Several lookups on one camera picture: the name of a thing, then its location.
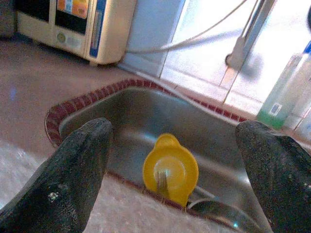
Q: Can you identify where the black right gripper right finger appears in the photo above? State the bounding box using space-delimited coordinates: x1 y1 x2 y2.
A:
235 120 311 233

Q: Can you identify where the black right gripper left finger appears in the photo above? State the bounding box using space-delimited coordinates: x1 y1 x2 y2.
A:
0 117 114 233

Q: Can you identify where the round steel bowl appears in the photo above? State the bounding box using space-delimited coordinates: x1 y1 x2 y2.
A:
186 198 268 233

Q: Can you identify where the yellow plastic cup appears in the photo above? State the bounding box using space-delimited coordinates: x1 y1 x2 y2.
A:
142 133 200 208

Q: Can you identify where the green handled fork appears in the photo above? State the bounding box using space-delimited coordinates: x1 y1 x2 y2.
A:
156 169 170 198

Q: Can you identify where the clear bubble wrap sheet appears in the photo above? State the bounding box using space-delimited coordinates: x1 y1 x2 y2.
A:
0 140 243 233

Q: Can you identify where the blue capped soap bottle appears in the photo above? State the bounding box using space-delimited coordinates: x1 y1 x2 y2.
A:
257 40 311 130

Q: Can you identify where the large steel sink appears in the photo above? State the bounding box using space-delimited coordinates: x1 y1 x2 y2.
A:
57 86 275 233

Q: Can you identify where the steel faucet pipe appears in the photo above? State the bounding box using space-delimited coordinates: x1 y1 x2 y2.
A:
225 0 278 67

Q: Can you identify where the cream water ionizer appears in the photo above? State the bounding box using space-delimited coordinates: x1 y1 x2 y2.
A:
15 0 138 67

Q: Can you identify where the thin white ionizer hose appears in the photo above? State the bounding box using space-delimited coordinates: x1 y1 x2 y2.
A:
125 0 249 54

